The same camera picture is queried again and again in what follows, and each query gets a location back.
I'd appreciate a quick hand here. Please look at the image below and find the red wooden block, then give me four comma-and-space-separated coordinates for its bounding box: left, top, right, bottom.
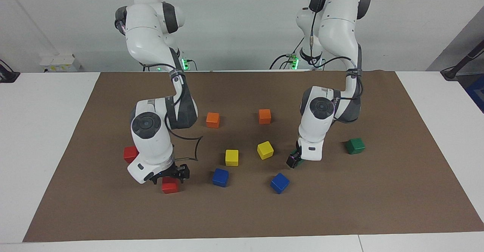
123, 146, 139, 164
161, 176, 180, 194

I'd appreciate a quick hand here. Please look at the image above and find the blue wooden block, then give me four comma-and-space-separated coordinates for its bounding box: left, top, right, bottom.
270, 173, 290, 195
212, 168, 230, 188

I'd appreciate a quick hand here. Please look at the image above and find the yellow wooden block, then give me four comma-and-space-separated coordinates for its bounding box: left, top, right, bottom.
257, 141, 275, 160
225, 149, 239, 167

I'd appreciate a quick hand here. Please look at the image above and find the brown table mat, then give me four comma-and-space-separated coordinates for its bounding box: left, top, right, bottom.
23, 70, 484, 243

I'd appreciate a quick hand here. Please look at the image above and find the white power strip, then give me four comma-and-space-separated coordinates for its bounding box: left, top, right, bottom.
40, 54, 82, 73

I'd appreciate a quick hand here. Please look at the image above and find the black stand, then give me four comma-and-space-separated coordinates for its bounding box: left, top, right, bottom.
441, 40, 484, 80

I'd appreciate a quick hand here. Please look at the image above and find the black device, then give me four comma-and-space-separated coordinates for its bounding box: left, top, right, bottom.
0, 59, 20, 83

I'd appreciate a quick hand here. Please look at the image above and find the blue box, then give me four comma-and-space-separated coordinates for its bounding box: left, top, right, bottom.
466, 74, 484, 113

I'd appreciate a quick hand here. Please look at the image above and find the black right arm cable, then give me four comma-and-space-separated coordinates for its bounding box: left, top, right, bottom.
164, 65, 204, 162

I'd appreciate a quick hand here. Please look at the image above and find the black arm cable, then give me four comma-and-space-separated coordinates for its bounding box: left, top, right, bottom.
307, 0, 364, 122
164, 65, 204, 162

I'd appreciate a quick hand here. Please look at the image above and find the black base cable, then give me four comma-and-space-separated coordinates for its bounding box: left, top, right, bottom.
270, 37, 305, 70

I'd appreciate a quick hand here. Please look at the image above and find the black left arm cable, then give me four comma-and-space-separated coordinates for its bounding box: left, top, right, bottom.
307, 0, 364, 122

